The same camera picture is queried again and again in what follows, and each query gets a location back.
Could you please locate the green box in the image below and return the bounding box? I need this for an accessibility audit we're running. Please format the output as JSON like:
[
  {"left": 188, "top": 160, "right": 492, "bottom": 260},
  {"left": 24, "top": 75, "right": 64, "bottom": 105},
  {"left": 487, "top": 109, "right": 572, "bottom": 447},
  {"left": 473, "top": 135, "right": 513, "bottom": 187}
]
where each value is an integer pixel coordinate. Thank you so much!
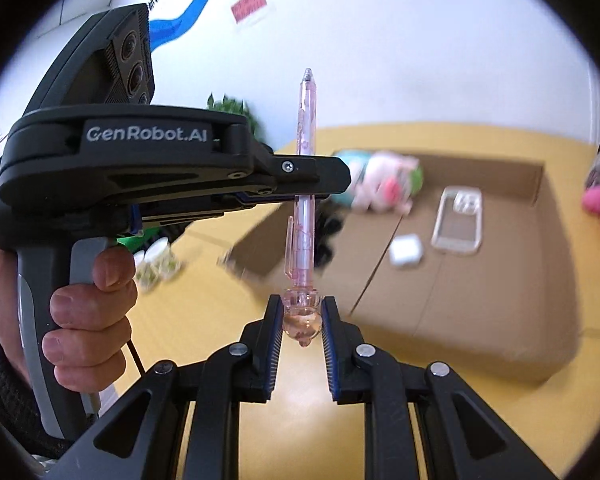
[{"left": 116, "top": 224, "right": 162, "bottom": 255}]

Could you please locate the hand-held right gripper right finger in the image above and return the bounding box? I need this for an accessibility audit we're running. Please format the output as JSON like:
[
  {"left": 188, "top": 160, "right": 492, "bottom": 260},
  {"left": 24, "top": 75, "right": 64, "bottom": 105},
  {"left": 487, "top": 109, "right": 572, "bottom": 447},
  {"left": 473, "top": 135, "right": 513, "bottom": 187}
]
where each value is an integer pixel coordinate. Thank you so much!
[{"left": 321, "top": 296, "right": 556, "bottom": 480}]

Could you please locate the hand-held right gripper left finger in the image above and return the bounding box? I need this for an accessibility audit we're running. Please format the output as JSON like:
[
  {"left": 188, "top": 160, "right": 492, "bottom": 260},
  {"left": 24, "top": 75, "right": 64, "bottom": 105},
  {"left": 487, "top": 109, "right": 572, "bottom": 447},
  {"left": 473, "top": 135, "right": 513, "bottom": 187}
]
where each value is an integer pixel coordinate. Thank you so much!
[{"left": 50, "top": 296, "right": 286, "bottom": 480}]

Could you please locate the cardboard box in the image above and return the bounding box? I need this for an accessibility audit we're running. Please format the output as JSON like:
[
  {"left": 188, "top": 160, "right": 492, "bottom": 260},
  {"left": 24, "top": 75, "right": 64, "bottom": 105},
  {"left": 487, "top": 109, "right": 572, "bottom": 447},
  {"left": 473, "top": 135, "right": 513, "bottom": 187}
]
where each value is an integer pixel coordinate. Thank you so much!
[{"left": 217, "top": 150, "right": 581, "bottom": 386}]

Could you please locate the person's left forearm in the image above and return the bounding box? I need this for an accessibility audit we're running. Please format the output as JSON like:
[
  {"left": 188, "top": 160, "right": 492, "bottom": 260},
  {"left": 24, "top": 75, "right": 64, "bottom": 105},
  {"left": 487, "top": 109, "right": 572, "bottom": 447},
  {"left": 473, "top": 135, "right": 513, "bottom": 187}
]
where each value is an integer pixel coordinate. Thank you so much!
[{"left": 0, "top": 335, "right": 76, "bottom": 463}]

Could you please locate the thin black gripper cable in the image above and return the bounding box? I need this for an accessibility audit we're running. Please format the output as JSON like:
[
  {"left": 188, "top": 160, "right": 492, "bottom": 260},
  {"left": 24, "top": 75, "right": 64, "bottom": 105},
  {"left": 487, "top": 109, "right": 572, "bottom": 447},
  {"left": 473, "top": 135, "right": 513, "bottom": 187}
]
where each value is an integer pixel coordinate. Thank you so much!
[{"left": 126, "top": 341, "right": 147, "bottom": 377}]

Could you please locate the red wall sign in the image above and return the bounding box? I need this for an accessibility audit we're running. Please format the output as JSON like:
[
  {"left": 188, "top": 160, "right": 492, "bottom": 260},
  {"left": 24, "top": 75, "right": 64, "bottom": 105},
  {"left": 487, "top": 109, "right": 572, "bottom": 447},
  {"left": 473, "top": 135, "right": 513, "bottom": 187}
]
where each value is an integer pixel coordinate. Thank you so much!
[{"left": 230, "top": 0, "right": 271, "bottom": 25}]

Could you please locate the pig plush toy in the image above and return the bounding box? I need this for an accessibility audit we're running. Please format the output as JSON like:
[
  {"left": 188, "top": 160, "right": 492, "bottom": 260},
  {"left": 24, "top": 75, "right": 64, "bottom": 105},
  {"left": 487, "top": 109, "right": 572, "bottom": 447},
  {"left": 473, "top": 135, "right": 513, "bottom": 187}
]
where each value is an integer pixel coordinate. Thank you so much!
[{"left": 330, "top": 149, "right": 425, "bottom": 216}]

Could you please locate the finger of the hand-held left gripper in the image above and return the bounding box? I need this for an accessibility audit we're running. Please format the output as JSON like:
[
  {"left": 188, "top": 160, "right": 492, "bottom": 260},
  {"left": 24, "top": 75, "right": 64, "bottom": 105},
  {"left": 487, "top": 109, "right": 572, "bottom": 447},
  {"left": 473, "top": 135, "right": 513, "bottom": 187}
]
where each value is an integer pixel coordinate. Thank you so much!
[{"left": 257, "top": 155, "right": 352, "bottom": 202}]

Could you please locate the pink translucent small toy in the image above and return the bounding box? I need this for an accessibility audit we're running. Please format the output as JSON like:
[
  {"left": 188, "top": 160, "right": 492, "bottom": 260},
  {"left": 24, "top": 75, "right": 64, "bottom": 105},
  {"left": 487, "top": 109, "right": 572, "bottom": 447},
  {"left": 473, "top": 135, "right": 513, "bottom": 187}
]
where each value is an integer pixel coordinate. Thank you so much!
[{"left": 281, "top": 67, "right": 326, "bottom": 351}]

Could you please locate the green potted plant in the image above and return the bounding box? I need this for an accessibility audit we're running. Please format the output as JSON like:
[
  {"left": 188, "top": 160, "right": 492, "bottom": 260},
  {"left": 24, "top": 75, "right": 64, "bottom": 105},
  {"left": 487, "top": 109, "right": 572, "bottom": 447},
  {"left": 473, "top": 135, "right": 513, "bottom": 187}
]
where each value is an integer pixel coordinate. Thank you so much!
[{"left": 205, "top": 92, "right": 266, "bottom": 146}]

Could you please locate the white earbuds case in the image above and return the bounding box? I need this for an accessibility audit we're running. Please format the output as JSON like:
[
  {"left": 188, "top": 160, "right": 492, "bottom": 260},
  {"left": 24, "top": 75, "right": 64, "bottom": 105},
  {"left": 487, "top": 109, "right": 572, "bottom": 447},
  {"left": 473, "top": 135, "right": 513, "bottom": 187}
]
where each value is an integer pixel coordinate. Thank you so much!
[{"left": 389, "top": 234, "right": 423, "bottom": 267}]

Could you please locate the person's left hand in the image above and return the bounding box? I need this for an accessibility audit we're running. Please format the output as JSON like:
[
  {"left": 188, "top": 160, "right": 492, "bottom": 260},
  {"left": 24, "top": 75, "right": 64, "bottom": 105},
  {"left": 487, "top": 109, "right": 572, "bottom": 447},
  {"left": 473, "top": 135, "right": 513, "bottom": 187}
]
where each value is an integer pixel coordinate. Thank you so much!
[{"left": 0, "top": 247, "right": 140, "bottom": 394}]

